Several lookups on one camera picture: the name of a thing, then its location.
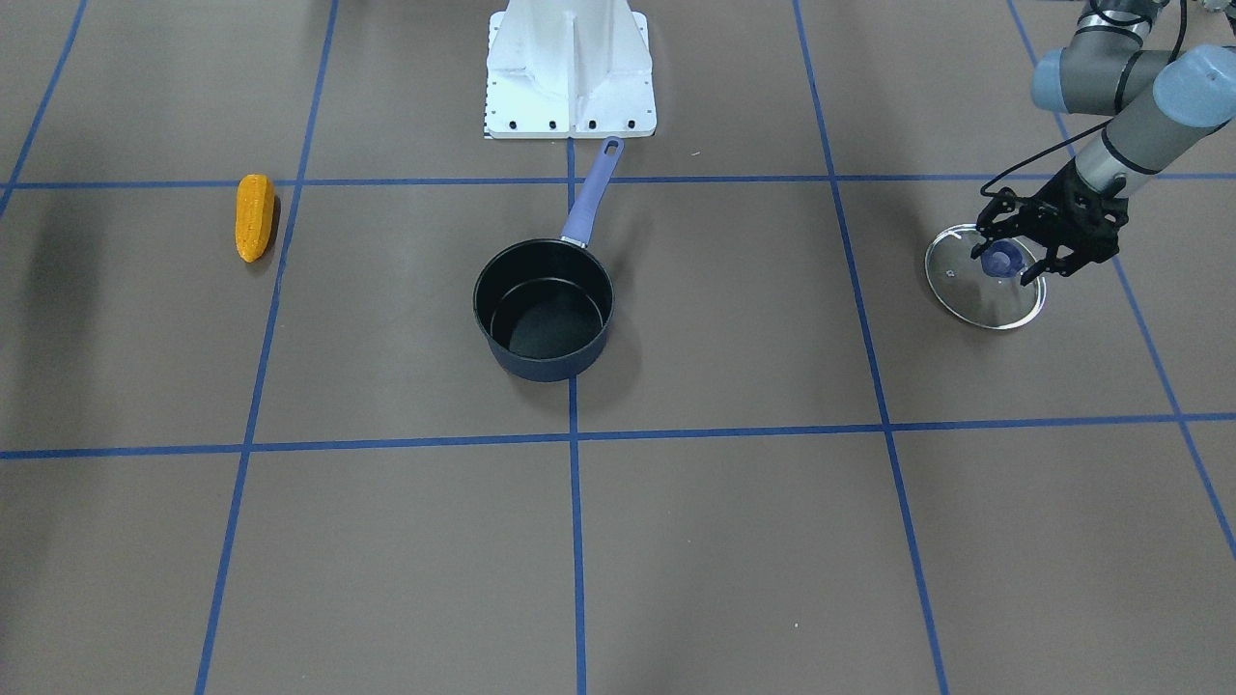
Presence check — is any glass pot lid blue knob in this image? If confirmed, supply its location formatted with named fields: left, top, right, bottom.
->
left=925, top=225, right=1047, bottom=330

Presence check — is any dark blue saucepan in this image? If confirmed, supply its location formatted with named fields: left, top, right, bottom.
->
left=472, top=136, right=624, bottom=383

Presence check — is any yellow corn cob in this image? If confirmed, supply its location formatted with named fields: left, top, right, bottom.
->
left=234, top=173, right=277, bottom=263

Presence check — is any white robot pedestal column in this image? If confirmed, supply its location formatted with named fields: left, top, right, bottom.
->
left=483, top=1, right=658, bottom=140

